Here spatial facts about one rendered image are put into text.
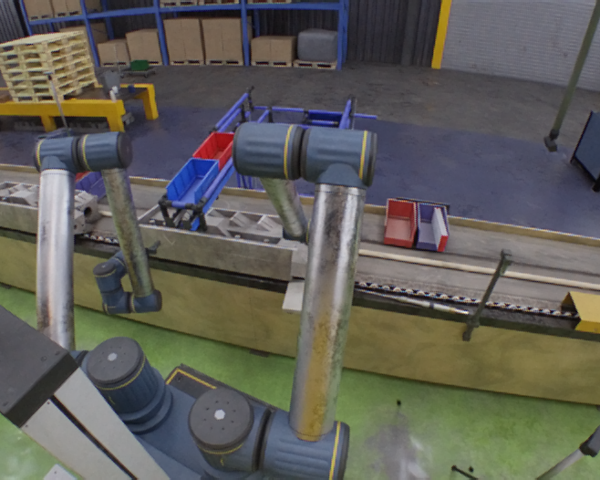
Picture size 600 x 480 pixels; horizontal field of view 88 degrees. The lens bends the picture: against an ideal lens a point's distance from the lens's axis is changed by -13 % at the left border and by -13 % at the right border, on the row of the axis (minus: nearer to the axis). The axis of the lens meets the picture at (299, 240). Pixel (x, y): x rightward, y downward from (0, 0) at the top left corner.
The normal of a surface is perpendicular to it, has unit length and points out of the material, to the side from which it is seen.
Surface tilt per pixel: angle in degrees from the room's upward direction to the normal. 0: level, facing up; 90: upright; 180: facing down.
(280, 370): 0
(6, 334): 0
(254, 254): 80
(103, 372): 6
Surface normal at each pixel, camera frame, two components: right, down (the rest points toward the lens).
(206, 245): -0.23, 0.46
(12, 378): 0.00, -0.78
